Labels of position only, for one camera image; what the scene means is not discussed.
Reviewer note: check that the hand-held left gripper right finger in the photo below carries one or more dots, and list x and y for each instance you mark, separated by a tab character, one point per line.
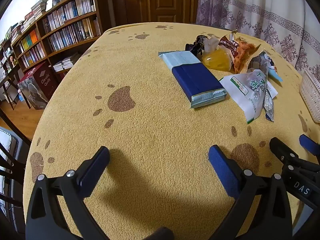
222	170

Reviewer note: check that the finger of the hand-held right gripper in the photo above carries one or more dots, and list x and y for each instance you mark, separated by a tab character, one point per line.
280	150
310	145

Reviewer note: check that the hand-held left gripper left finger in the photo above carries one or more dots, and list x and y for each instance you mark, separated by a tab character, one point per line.
96	170

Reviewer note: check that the silver snack packet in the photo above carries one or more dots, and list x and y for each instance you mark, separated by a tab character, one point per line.
268	105

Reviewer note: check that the white perforated basket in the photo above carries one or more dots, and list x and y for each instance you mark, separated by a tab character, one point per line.
311	97

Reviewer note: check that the white green-print packet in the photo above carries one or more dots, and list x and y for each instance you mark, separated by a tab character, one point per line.
242	90

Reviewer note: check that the light blue snack packet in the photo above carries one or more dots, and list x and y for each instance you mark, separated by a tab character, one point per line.
273	70

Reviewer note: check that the clear red-print packet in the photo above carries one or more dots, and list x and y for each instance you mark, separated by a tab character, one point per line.
257	63

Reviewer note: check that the blue biscuit packet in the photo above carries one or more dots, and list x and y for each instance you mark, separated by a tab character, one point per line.
197	80

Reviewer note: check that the kraft packet of orange chips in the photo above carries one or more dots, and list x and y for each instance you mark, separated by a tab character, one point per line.
246	55

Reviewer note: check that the yellow jelly cup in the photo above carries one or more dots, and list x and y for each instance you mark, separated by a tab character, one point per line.
216	60

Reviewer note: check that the purple candy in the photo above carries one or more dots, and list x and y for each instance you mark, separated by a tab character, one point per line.
201	39
193	48

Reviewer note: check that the white wrapper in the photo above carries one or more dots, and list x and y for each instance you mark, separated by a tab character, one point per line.
212	44

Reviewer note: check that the dark wooden chair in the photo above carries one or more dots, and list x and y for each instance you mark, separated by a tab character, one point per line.
10	165

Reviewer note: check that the maroon cardboard box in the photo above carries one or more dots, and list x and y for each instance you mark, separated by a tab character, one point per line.
41	85

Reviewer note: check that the stack of magazines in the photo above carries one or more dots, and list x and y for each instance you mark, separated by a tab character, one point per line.
66	62

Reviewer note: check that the dark wooden rack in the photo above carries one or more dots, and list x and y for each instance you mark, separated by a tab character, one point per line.
10	80

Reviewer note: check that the white purple-patterned curtain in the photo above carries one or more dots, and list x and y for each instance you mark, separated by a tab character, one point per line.
262	12

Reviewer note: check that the rows of upright books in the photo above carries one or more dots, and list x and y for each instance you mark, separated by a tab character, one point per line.
67	30

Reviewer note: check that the wooden bookshelf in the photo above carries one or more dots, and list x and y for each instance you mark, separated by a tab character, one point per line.
100	12

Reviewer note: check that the piles of flat books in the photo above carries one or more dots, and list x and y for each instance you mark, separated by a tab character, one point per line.
35	10

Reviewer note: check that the wooden door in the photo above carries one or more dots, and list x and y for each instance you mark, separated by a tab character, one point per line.
160	2

